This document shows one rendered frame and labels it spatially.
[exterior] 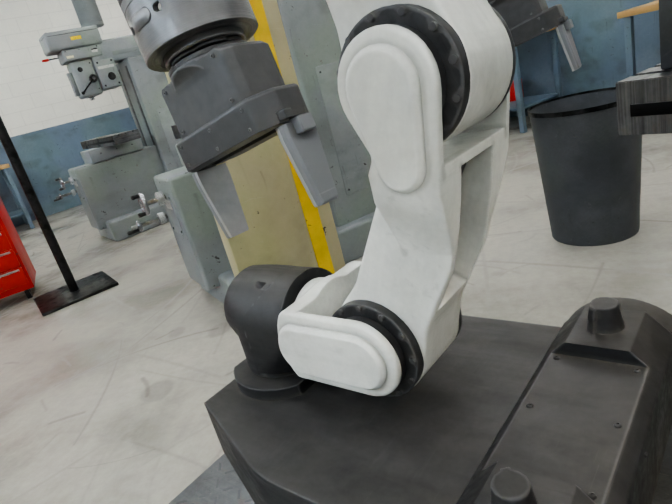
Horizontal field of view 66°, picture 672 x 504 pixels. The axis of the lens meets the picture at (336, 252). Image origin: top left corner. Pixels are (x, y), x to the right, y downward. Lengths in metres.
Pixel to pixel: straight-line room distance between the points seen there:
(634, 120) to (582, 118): 1.53
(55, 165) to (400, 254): 8.44
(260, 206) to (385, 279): 1.17
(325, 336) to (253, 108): 0.40
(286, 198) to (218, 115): 1.45
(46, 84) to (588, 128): 7.79
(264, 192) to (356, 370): 1.17
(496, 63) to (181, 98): 0.31
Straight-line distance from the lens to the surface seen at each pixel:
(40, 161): 8.90
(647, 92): 0.90
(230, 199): 0.45
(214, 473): 1.08
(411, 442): 0.73
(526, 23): 0.77
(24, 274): 4.39
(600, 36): 5.80
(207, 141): 0.40
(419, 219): 0.55
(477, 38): 0.54
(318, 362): 0.74
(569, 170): 2.52
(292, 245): 1.86
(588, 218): 2.59
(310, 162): 0.37
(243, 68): 0.38
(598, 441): 0.68
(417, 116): 0.50
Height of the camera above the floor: 1.04
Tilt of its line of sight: 19 degrees down
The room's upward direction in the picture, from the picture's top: 15 degrees counter-clockwise
